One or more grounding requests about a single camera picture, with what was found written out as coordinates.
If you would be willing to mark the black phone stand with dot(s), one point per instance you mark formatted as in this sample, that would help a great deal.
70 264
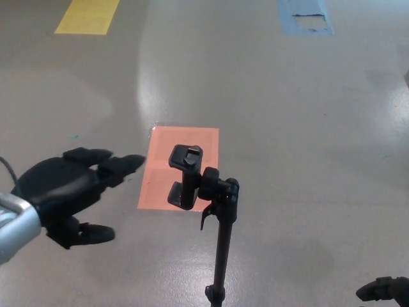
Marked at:
227 224

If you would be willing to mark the yellow floor marker sheet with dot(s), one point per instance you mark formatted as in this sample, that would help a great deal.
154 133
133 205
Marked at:
87 17

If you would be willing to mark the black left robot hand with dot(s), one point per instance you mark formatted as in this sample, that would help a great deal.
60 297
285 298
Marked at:
60 188

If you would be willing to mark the orange floor marker sheet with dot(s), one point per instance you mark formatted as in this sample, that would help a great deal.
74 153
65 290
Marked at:
159 179

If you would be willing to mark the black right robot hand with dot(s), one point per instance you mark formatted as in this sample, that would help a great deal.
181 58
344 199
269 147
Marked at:
380 289

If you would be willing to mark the torn blue floor marker sheet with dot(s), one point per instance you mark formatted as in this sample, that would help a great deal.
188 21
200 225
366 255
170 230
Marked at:
289 16

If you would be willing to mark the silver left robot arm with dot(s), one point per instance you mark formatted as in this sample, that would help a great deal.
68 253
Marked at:
16 227

